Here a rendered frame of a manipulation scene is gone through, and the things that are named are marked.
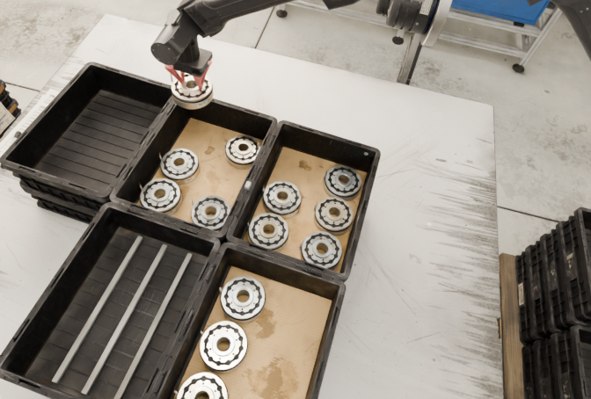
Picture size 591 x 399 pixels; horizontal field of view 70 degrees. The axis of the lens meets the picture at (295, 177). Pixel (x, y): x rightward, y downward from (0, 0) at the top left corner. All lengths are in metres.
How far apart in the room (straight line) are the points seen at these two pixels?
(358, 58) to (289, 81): 1.31
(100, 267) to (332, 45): 2.23
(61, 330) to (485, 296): 1.09
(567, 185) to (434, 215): 1.47
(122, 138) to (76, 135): 0.13
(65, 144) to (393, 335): 1.05
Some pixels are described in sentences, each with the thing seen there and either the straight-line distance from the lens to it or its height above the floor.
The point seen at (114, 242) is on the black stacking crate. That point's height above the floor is 0.83.
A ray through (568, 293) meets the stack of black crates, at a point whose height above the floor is 0.48.
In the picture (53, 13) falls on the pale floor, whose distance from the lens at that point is 3.34.
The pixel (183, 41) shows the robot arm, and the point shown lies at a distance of 0.93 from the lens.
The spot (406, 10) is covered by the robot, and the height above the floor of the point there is 1.15.
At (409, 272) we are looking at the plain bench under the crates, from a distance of 1.29.
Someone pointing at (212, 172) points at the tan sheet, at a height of 0.83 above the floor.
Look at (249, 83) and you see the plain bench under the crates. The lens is 1.62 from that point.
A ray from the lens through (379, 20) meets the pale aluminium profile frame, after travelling 3.03.
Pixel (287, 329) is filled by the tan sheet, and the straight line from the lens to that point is 1.03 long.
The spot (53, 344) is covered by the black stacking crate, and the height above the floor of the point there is 0.83.
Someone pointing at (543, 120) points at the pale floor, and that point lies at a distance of 3.04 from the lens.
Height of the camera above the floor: 1.83
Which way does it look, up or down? 56 degrees down
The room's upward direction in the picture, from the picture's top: 9 degrees clockwise
